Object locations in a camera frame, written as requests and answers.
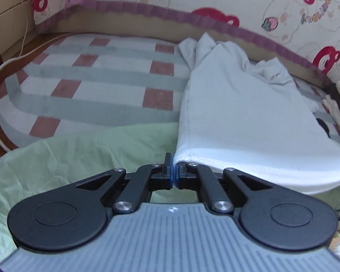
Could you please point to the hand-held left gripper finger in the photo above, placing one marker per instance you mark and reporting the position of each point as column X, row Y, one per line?
column 176, row 177
column 171, row 177

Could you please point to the white t-shirt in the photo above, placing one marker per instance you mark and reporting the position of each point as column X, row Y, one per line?
column 238, row 110

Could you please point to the light green bed sheet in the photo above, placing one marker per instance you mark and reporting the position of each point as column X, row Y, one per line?
column 59, row 161

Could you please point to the checkered plush blanket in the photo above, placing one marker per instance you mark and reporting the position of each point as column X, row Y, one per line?
column 102, row 76

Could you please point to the white garment with pink print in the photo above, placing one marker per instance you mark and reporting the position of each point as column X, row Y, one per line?
column 311, row 104

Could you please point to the wooden cabinet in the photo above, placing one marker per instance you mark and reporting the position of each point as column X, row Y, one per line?
column 5, row 14

